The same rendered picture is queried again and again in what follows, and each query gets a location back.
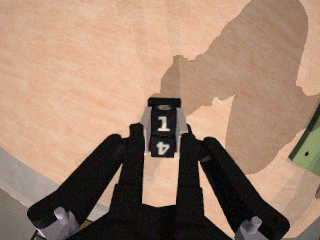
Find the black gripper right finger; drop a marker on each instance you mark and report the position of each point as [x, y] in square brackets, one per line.
[249, 216]

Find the black cube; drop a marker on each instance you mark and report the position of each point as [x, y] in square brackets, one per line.
[163, 146]
[163, 119]

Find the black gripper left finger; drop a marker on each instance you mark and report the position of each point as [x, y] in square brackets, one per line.
[60, 214]

